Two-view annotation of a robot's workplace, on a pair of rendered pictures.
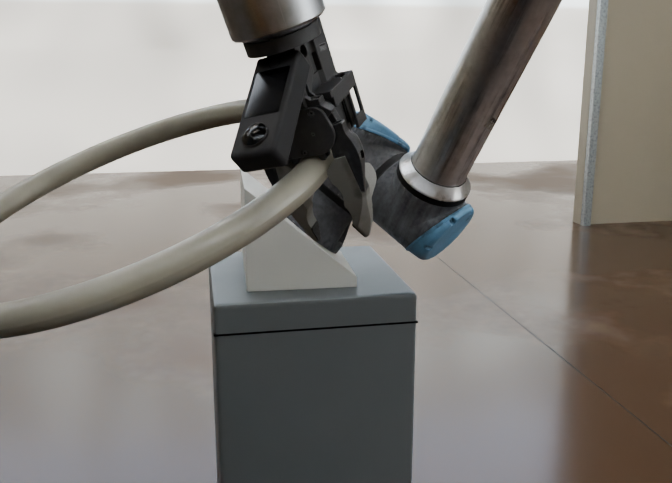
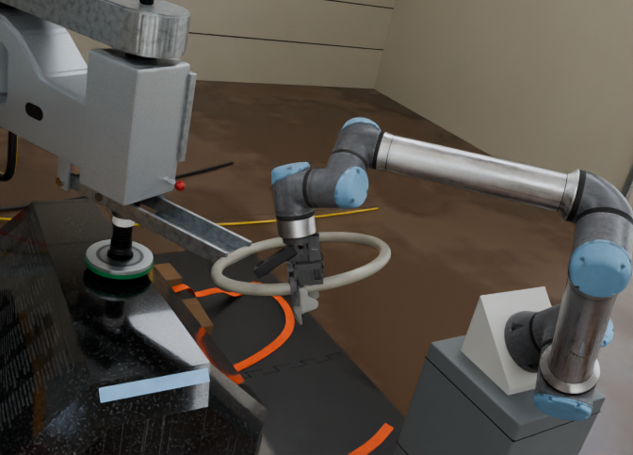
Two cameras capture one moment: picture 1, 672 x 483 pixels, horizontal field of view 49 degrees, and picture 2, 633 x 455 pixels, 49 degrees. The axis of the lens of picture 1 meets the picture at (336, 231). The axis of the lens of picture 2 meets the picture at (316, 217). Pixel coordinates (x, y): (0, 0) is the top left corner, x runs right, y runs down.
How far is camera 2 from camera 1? 1.50 m
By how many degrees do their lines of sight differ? 61
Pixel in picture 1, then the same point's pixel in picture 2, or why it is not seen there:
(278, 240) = (483, 335)
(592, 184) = not seen: outside the picture
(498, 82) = (564, 330)
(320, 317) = (469, 391)
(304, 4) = (286, 232)
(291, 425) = (436, 433)
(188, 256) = (231, 285)
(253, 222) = (251, 289)
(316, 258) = (495, 361)
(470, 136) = (559, 352)
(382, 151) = not seen: hidden behind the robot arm
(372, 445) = not seen: outside the picture
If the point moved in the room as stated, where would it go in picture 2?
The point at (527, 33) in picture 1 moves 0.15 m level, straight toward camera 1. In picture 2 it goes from (572, 310) to (510, 302)
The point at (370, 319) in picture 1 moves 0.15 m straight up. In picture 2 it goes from (491, 415) to (507, 375)
